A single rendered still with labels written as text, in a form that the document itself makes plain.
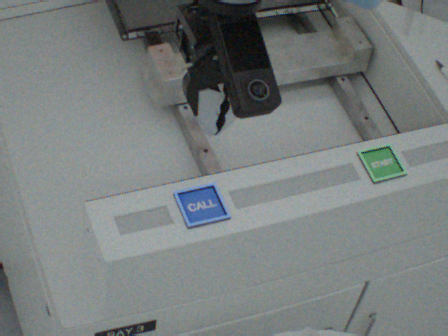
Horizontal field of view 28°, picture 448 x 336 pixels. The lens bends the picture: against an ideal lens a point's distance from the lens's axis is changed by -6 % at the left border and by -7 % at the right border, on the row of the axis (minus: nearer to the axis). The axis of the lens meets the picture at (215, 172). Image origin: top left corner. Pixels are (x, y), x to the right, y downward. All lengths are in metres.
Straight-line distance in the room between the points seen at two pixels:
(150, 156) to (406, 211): 0.39
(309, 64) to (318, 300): 0.37
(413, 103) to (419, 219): 0.21
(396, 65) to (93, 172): 0.50
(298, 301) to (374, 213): 0.20
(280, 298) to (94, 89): 0.44
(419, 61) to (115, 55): 0.50
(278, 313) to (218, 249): 0.25
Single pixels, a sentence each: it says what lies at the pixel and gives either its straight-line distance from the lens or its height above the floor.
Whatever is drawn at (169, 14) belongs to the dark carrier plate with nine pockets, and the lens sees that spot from 1.54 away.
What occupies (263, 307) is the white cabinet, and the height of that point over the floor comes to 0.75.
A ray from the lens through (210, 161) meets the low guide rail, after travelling 1.39.
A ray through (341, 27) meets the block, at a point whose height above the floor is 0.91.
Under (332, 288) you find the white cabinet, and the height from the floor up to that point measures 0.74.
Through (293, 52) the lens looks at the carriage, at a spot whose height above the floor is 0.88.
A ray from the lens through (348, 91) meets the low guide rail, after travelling 1.54.
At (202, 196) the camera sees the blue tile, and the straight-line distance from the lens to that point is 1.20.
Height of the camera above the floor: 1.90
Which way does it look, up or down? 50 degrees down
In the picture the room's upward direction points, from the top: 10 degrees clockwise
